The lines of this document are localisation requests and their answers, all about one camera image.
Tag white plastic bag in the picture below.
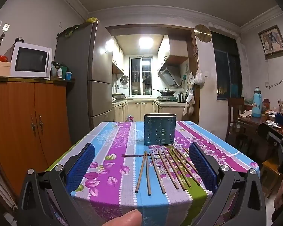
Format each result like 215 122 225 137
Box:
194 68 206 85

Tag dark wooden table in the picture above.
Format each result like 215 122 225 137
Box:
236 112 283 160

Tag floral striped tablecloth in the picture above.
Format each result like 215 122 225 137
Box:
46 121 261 226

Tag framed elephant picture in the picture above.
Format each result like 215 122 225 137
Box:
258 24 283 58

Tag wooden stool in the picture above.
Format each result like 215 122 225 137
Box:
260 159 283 199

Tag hanging white cloth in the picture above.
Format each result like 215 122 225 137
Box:
182 72 195 116

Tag wall cable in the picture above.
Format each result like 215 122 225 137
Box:
265 69 283 89

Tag dark wooden chair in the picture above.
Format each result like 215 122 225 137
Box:
225 97 246 144

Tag steel range hood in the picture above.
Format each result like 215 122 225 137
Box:
158 65 182 88

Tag dark barred window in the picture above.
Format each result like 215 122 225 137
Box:
212 31 244 101

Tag blue thermos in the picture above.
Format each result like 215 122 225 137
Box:
252 86 263 118

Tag kitchen window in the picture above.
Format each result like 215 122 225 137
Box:
131 57 153 95

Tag kitchen ceiling light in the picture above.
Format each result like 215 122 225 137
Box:
138 36 154 50

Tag grey refrigerator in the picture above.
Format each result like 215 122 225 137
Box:
54 20 114 144

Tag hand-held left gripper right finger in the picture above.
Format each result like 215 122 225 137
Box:
189 142 267 226

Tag upper kitchen cabinets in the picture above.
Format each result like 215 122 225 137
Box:
112 37 125 75

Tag gold wall clock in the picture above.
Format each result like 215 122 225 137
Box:
194 24 212 43

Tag kitchen cabinets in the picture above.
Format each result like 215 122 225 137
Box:
112 99 187 123
112 37 125 75

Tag set of wooden chopsticks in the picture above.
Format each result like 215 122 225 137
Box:
135 147 201 195

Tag orange wooden cabinet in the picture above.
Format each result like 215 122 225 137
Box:
0 76 75 197

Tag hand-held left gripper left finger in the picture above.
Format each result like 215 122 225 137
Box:
16 143 95 226

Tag person's left hand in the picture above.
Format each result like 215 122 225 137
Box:
101 209 142 226

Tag white microwave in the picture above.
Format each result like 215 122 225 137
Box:
10 42 53 79

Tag beige box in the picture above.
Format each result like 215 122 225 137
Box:
0 60 12 77

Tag black wok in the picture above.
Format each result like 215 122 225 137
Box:
152 88 172 96

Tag brown jar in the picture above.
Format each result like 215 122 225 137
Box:
261 98 271 115

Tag lower kitchen cabinets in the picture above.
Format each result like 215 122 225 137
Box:
112 99 187 123

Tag perforated metal utensil holder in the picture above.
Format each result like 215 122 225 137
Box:
144 113 177 146

